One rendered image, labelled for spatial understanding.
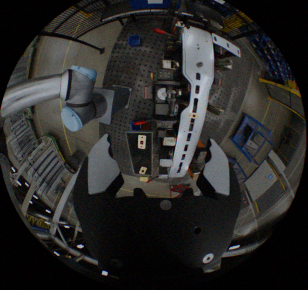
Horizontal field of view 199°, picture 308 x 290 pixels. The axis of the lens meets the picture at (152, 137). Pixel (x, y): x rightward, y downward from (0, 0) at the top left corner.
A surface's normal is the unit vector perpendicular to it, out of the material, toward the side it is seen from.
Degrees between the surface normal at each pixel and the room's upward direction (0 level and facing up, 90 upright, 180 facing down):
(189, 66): 0
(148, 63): 0
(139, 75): 0
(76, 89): 68
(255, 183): 90
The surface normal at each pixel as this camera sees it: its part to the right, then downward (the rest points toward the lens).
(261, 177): -0.96, -0.26
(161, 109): -0.04, 0.53
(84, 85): 0.83, 0.54
